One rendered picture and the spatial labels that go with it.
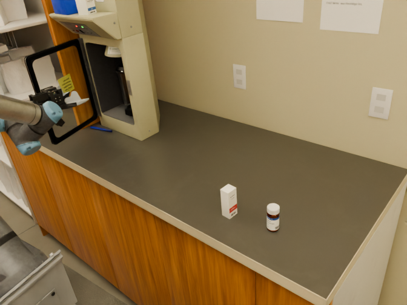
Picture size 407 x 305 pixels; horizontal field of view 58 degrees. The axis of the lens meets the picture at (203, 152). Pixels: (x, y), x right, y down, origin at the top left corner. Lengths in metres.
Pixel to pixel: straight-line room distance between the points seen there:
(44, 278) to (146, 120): 0.99
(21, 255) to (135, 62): 0.98
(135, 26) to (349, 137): 0.98
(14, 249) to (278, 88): 1.20
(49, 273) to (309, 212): 0.78
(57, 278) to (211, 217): 0.52
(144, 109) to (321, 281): 1.06
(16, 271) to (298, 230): 0.77
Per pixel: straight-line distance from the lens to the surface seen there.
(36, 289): 0.91
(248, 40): 1.67
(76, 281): 1.13
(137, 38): 1.62
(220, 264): 1.26
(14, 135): 1.47
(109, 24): 1.53
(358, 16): 1.44
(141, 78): 1.65
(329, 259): 1.10
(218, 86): 1.85
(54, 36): 1.83
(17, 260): 0.89
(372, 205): 1.32
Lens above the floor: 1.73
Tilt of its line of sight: 30 degrees down
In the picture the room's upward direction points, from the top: 5 degrees counter-clockwise
